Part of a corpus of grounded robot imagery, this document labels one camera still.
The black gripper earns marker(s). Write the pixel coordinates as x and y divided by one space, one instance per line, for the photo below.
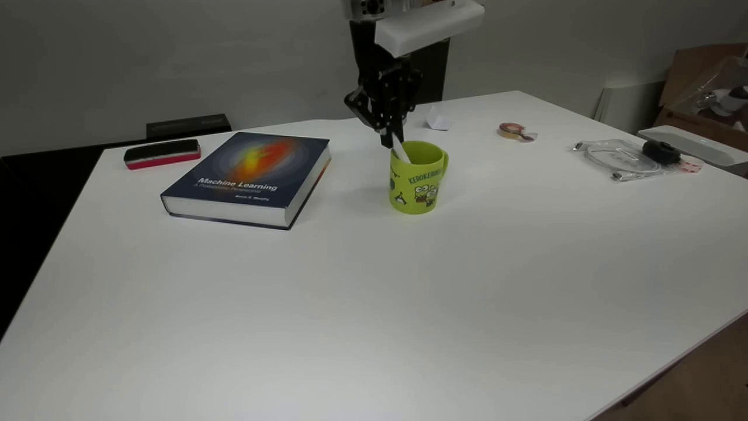
385 99

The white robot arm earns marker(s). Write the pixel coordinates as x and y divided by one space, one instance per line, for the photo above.
386 32

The yellow-green printed mug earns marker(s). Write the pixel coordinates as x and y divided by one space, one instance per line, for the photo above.
414 183

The crumpled white paper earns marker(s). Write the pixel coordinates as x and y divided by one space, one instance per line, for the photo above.
439 119

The blue machine learning book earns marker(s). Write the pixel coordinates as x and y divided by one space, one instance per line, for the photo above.
252 177

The black chair back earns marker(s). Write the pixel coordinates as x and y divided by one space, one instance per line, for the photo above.
188 127

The white bin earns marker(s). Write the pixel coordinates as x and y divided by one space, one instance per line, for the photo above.
628 103

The black and red eraser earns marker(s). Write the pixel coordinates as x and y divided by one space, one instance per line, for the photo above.
162 153

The cardboard box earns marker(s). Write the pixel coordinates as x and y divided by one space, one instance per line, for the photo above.
695 80

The clear bag with cable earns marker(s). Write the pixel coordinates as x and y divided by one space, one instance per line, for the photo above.
621 159

